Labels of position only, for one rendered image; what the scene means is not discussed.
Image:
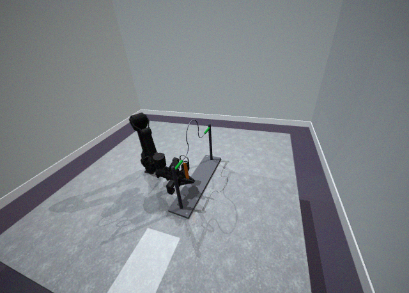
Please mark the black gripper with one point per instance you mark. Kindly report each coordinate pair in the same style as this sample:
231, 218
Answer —
182, 180

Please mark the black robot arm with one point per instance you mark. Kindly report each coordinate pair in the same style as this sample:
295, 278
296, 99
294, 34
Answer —
153, 161

